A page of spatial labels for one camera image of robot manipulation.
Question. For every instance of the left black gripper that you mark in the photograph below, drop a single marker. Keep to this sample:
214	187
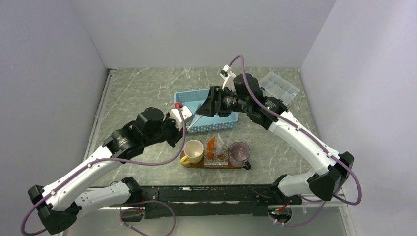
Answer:
177	134

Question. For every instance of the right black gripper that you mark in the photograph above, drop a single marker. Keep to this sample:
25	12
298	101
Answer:
210	107

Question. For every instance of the light blue plastic basket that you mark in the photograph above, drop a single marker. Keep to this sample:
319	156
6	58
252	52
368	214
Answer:
193	99

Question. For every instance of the yellow ceramic mug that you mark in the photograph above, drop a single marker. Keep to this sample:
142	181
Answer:
193	153

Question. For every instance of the orange capped toothpaste tube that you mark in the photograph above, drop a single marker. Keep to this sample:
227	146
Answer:
210	149

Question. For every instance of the clear acrylic toothbrush holder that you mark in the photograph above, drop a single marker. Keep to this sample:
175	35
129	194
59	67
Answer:
220	160

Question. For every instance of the brown wooden oval tray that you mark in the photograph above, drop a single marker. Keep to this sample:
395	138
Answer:
200	165

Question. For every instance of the purple ceramic mug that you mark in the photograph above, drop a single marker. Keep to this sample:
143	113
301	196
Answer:
239	153

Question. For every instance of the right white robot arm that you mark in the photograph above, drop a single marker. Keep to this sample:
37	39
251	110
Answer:
330	168

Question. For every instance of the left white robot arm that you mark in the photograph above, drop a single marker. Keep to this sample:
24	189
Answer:
62	202

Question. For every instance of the clear plastic compartment box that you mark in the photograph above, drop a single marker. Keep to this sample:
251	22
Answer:
276	86

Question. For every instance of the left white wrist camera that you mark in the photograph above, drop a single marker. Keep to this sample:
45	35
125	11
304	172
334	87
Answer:
179	113

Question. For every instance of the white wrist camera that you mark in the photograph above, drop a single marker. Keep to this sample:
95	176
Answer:
228	76
179	113

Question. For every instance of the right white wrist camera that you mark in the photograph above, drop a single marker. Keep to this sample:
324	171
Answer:
228	76

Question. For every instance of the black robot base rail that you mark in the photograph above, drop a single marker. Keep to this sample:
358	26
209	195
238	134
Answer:
207	200

